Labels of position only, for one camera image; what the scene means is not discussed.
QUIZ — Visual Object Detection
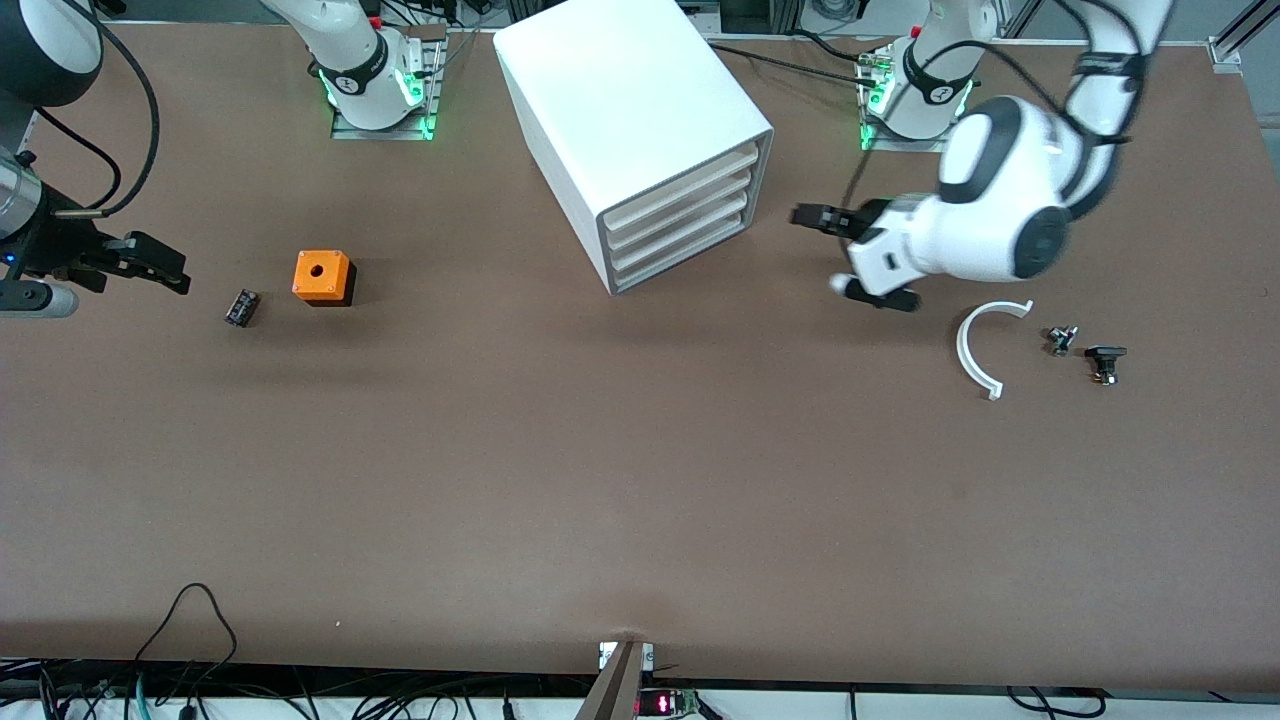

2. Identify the white curved plastic arc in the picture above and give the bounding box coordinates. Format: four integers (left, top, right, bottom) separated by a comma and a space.
956, 300, 1034, 401

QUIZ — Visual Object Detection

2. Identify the orange box with hole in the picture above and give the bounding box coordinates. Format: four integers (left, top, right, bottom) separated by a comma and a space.
292, 250, 357, 307

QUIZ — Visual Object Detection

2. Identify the red LED display module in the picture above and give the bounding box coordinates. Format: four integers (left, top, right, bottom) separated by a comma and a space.
637, 688, 703, 719

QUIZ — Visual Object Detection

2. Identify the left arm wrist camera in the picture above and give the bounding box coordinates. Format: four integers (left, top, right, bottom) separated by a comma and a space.
829, 275, 922, 313

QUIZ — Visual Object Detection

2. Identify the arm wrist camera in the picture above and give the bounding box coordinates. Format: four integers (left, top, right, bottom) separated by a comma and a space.
0, 281, 80, 319
829, 275, 922, 313

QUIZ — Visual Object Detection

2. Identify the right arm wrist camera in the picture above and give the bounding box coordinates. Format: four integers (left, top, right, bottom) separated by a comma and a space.
0, 281, 80, 319

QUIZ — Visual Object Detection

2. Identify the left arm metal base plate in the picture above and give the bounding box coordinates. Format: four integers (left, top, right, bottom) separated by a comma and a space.
857, 40, 967, 153

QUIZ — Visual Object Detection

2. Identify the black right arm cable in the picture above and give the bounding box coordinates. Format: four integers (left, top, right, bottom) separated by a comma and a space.
35, 20, 162, 217

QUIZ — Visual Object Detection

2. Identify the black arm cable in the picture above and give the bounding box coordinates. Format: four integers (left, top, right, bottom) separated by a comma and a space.
848, 0, 1147, 216
35, 20, 162, 217

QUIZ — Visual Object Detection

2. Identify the black braided cable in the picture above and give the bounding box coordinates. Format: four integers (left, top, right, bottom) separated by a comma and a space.
708, 43, 883, 75

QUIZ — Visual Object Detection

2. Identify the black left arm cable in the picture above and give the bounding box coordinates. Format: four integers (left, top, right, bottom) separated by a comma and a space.
848, 0, 1147, 216

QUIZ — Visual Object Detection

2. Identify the thin black looped cable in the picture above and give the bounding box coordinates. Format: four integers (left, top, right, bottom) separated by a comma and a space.
133, 583, 239, 669

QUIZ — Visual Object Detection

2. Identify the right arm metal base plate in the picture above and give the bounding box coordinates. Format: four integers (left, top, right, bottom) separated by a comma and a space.
330, 25, 446, 141

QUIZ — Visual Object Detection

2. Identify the aluminium frame profile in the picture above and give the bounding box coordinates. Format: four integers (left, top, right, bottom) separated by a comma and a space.
1205, 0, 1280, 73

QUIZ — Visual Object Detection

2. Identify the black floor cable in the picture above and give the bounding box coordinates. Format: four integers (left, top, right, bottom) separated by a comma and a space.
1005, 686, 1109, 718

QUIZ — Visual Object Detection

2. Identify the aluminium beam bracket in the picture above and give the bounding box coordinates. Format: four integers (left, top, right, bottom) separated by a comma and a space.
574, 640, 654, 720

